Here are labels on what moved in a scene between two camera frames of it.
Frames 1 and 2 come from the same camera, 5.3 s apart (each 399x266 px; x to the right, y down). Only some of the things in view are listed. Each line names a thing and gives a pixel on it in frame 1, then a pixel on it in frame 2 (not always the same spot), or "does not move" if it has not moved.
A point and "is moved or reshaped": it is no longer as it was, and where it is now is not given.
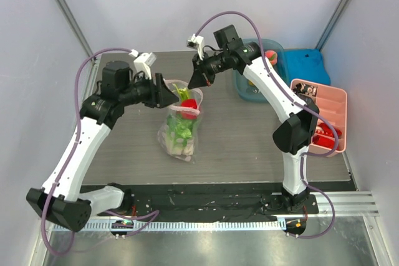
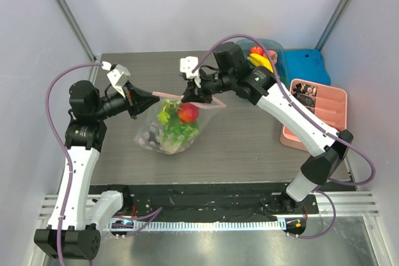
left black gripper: x=161 y=96 → x=136 y=100
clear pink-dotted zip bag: x=176 y=136 is moved or reshaped
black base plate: x=217 y=200 does not move
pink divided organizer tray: x=330 y=136 does not move
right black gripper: x=202 y=69 → x=197 y=89
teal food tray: x=245 y=90 does not move
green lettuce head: x=178 y=128 is moved or reshaped
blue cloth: x=307 y=65 does not move
